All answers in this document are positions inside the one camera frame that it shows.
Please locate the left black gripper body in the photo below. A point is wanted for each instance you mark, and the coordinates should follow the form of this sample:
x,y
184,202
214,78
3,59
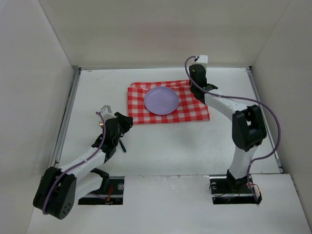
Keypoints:
x,y
113,140

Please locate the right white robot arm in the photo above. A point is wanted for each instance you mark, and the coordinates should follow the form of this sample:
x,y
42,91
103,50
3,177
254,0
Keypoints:
x,y
248,128

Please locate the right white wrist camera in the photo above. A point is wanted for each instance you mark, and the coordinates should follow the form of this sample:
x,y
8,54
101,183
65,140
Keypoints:
x,y
202,60

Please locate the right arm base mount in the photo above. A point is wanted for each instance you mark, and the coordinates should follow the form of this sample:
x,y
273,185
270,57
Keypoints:
x,y
226,190

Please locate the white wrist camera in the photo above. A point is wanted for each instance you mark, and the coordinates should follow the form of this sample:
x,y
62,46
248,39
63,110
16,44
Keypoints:
x,y
202,60
106,112

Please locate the red white checkered cloth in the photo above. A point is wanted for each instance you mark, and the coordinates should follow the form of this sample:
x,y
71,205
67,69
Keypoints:
x,y
188,109

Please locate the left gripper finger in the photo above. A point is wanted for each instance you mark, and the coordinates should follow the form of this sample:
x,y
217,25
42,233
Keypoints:
x,y
126,124
119,116

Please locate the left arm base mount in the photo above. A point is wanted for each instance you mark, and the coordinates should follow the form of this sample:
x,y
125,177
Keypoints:
x,y
108,189

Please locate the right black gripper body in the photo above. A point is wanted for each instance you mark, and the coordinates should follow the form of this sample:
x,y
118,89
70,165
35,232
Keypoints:
x,y
209,87

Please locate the purple plastic plate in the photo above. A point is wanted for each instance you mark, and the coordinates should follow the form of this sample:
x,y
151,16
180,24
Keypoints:
x,y
161,100

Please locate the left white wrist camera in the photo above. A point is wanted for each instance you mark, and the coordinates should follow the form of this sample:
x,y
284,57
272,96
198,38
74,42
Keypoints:
x,y
106,112

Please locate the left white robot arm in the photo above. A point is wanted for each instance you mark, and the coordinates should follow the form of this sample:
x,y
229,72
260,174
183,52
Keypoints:
x,y
60,188

